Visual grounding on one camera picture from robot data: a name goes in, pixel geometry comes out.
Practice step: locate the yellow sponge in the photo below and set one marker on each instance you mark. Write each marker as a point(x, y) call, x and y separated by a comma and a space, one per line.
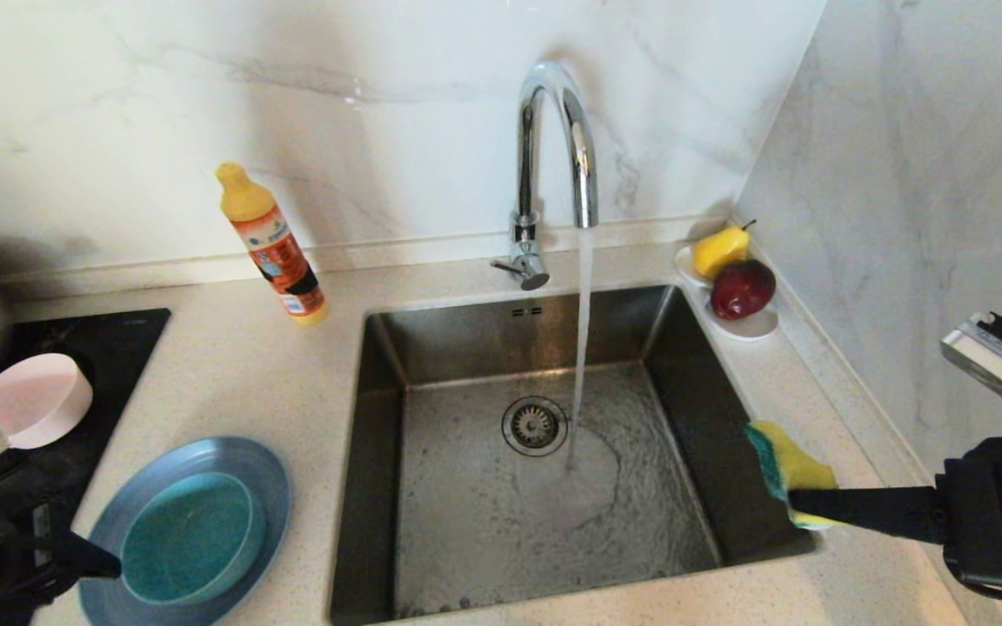
point(801, 461)

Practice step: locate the teal bowl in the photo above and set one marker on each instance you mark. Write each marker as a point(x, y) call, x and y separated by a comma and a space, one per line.
point(192, 539)

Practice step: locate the pink plastic bowl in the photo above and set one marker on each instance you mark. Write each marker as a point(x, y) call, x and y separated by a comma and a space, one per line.
point(31, 400)

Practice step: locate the yellow capped dish soap bottle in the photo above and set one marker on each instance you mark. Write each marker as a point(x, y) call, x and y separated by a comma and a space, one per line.
point(279, 256)

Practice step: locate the chrome gooseneck faucet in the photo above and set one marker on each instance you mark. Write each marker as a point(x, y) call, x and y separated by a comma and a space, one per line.
point(525, 156)

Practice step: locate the stainless steel sink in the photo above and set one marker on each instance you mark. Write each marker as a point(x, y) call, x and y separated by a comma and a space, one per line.
point(484, 539)

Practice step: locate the large blue-grey plate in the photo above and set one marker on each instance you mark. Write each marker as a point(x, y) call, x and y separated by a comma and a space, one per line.
point(270, 513)

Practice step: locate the black induction cooktop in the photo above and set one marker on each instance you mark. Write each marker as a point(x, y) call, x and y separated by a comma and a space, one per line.
point(118, 348)

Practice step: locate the white fruit dish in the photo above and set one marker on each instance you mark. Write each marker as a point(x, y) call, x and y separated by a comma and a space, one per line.
point(755, 329)

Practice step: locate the dark red apple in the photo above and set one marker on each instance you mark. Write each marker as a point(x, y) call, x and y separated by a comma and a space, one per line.
point(742, 289)

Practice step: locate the yellow pear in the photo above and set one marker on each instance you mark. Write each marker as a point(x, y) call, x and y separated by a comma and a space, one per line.
point(718, 250)

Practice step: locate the metal drain strainer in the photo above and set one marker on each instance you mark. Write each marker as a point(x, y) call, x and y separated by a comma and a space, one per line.
point(534, 427)

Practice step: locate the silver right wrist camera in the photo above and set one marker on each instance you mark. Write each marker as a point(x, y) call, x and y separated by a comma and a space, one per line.
point(988, 365)

